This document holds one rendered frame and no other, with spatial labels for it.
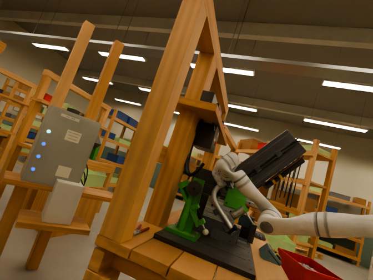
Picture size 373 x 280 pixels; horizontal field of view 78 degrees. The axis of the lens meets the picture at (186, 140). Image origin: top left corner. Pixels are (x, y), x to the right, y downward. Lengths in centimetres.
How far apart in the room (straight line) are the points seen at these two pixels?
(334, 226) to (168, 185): 72
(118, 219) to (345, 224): 80
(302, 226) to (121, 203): 69
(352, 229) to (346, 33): 469
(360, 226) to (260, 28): 482
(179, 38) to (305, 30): 456
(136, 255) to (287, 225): 59
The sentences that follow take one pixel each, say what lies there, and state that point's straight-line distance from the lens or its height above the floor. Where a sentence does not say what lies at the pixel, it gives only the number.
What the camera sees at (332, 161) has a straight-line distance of 437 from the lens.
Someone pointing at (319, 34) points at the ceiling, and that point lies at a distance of 538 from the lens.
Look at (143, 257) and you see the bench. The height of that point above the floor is 87.
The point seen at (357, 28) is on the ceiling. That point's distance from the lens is 553.
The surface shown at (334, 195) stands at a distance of 1010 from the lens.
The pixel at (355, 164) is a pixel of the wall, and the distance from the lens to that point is 1100.
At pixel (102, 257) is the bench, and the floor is 82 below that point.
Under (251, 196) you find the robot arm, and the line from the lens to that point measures 109.
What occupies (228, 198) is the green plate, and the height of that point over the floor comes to 111.
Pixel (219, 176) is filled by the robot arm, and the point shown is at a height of 121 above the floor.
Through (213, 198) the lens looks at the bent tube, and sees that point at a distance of 135.
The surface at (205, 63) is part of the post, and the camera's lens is 136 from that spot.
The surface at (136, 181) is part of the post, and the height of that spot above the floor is 109.
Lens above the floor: 117
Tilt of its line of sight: 8 degrees up
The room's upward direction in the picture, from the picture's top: 18 degrees clockwise
